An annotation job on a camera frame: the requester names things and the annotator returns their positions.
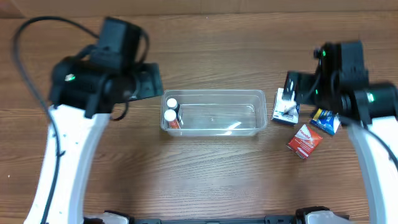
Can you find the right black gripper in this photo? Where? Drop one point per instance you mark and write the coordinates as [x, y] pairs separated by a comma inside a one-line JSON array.
[[292, 84]]

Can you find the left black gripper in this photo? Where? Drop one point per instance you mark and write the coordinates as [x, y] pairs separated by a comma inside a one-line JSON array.
[[149, 82]]

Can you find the black bottle white cap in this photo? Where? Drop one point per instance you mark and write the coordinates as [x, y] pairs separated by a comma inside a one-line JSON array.
[[172, 104]]

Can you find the white blue medicine box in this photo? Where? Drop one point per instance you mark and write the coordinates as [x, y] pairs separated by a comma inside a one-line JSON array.
[[285, 111]]

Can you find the orange tube white cap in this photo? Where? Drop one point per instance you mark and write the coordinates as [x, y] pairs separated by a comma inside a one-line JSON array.
[[171, 117]]

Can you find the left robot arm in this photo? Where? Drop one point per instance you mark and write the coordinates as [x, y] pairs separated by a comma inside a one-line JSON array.
[[83, 96]]

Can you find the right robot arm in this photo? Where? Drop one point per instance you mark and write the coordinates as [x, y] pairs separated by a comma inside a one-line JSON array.
[[369, 112]]

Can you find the clear plastic container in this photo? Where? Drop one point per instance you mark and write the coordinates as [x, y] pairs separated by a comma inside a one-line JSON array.
[[215, 112]]

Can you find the blue yellow medicine box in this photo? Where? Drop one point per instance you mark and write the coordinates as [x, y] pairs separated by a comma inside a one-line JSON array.
[[326, 120]]

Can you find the red Panadol box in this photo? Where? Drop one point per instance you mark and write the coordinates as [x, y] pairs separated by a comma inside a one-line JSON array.
[[304, 142]]

